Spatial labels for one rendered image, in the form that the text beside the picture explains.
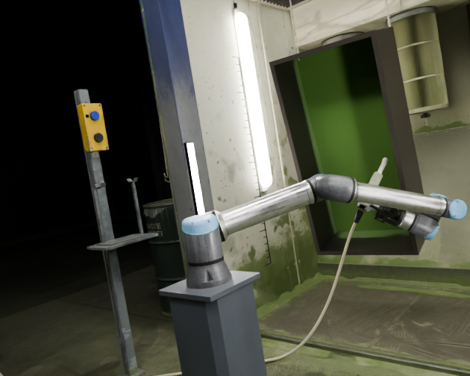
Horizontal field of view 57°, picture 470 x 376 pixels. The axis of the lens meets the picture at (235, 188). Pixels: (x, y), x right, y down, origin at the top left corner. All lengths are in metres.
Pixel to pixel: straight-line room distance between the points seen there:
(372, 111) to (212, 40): 1.15
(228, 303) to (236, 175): 1.39
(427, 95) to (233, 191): 1.55
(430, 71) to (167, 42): 1.87
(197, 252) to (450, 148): 2.47
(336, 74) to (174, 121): 1.01
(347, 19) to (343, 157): 1.24
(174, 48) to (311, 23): 1.42
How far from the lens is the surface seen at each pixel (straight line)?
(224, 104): 2.98
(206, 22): 3.07
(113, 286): 2.59
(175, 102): 2.68
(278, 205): 1.96
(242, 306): 1.80
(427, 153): 3.75
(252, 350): 1.88
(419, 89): 3.46
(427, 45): 3.51
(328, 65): 2.77
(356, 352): 2.50
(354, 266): 3.60
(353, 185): 1.92
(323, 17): 3.77
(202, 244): 1.73
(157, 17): 2.83
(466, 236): 3.39
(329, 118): 2.82
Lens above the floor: 1.12
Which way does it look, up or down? 3 degrees down
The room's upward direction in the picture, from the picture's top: 9 degrees counter-clockwise
